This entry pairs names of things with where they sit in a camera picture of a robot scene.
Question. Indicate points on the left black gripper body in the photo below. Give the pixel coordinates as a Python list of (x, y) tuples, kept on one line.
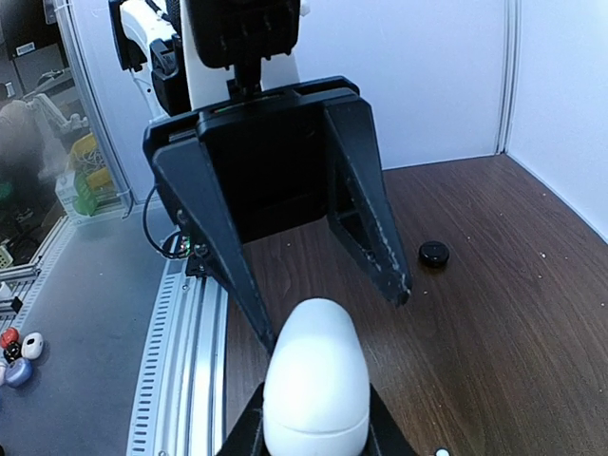
[(270, 154)]

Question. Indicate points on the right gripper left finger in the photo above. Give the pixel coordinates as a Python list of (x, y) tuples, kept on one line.
[(246, 437)]

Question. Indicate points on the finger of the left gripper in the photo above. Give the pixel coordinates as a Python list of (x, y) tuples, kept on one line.
[(187, 171), (359, 212)]

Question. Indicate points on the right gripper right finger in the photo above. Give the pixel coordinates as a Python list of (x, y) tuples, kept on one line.
[(385, 438)]

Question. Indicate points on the black round charging case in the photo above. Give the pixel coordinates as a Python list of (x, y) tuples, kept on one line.
[(434, 254)]

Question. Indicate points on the white charging case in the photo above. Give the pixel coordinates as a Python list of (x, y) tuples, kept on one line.
[(317, 392)]

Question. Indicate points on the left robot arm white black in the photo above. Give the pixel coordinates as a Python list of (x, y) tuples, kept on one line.
[(147, 37)]

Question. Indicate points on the white earbud case spare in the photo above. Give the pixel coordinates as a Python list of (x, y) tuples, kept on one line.
[(33, 346)]

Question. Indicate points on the red black earbud case spare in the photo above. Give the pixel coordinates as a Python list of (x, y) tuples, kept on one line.
[(10, 344)]

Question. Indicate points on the left circuit board with leds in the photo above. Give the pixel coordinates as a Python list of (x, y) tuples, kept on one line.
[(177, 246)]

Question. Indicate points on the green yellow box clutter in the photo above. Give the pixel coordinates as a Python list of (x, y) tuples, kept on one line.
[(85, 185)]

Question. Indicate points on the person in background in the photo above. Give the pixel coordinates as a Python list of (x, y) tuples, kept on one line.
[(28, 155)]

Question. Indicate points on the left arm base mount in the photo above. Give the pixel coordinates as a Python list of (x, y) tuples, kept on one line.
[(196, 265)]

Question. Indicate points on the right aluminium frame post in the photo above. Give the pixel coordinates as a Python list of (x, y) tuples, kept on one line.
[(512, 39)]

